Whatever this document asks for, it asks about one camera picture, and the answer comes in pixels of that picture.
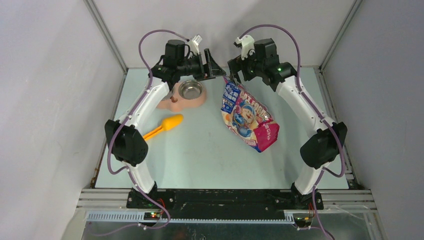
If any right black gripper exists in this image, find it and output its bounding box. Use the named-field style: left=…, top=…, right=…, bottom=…
left=228, top=47, right=265, bottom=86

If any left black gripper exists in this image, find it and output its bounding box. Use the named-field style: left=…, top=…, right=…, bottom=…
left=177, top=49, right=226, bottom=82

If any pink double pet bowl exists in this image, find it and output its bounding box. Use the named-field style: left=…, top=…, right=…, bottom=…
left=156, top=80, right=207, bottom=113

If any colourful cat food bag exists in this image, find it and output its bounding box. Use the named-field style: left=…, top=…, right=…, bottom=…
left=220, top=76, right=280, bottom=153

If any yellow plastic scoop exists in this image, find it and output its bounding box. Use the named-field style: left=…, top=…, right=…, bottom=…
left=143, top=114, right=184, bottom=141

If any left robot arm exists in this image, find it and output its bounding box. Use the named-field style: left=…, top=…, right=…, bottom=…
left=104, top=35, right=226, bottom=208

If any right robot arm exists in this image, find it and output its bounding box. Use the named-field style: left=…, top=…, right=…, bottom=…
left=227, top=35, right=347, bottom=209

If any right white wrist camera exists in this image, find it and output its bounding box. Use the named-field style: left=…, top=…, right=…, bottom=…
left=233, top=35, right=255, bottom=61

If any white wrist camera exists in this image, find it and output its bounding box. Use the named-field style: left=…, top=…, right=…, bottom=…
left=187, top=34, right=202, bottom=56
left=233, top=35, right=255, bottom=61

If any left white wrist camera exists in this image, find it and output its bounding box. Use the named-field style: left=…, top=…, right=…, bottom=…
left=187, top=34, right=202, bottom=56

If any right aluminium frame post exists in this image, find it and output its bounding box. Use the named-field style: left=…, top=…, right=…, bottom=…
left=319, top=0, right=363, bottom=73

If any aluminium frame post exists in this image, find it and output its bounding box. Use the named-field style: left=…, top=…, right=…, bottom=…
left=319, top=0, right=363, bottom=73
left=83, top=0, right=129, bottom=74

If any left aluminium frame post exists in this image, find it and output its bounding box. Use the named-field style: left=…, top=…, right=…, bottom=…
left=83, top=0, right=129, bottom=74

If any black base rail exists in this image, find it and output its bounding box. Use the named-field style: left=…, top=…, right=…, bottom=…
left=127, top=188, right=324, bottom=221

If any white cable duct strip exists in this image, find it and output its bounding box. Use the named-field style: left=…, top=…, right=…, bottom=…
left=85, top=211, right=296, bottom=225

